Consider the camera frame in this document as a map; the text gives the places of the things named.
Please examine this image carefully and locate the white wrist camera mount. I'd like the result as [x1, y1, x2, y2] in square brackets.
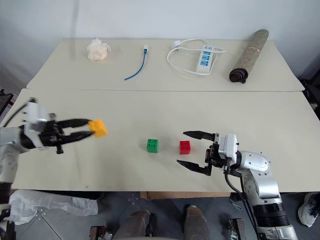
[217, 132, 240, 166]
[23, 101, 50, 149]

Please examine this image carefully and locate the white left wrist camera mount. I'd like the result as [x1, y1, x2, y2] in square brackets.
[23, 101, 50, 149]

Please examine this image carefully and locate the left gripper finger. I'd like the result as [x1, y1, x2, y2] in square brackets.
[57, 118, 91, 130]
[60, 130, 95, 146]

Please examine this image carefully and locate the blue cable with white plug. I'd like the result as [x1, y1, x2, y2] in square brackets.
[123, 44, 150, 82]

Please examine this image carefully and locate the dark metal bracket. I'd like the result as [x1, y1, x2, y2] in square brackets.
[228, 217, 248, 240]
[89, 224, 114, 240]

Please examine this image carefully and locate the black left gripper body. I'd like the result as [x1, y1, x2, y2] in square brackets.
[39, 113, 66, 155]

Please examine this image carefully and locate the green toy brick cube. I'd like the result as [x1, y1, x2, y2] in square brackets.
[146, 137, 160, 153]

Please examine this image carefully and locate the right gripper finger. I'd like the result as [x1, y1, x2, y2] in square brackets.
[182, 130, 216, 142]
[176, 159, 214, 176]

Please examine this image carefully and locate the white power strip with cord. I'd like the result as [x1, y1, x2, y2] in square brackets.
[166, 37, 229, 76]

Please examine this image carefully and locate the black equipment frame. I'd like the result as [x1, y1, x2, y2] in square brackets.
[0, 88, 15, 119]
[299, 78, 320, 119]

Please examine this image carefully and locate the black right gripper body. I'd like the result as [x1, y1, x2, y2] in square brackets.
[204, 132, 228, 176]

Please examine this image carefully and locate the white sneaker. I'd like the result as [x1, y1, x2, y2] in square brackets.
[297, 191, 320, 228]

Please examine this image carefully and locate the dark rounded shape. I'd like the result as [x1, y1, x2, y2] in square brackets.
[183, 204, 211, 240]
[113, 209, 158, 240]

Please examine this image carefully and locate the red toy brick cube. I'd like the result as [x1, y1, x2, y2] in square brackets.
[178, 140, 192, 156]

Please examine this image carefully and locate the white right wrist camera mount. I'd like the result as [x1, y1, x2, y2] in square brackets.
[217, 132, 240, 166]

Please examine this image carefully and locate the yellow toy brick cube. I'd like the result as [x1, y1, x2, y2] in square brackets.
[88, 118, 109, 139]

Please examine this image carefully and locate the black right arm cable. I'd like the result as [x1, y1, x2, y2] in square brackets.
[223, 164, 261, 238]

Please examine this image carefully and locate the rolled speckled mat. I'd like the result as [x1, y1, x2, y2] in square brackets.
[228, 28, 271, 84]

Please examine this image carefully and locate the white plastic bag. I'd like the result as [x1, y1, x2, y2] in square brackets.
[8, 189, 99, 226]

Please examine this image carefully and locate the brown cardboard sheet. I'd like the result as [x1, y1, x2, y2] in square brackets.
[139, 191, 232, 201]

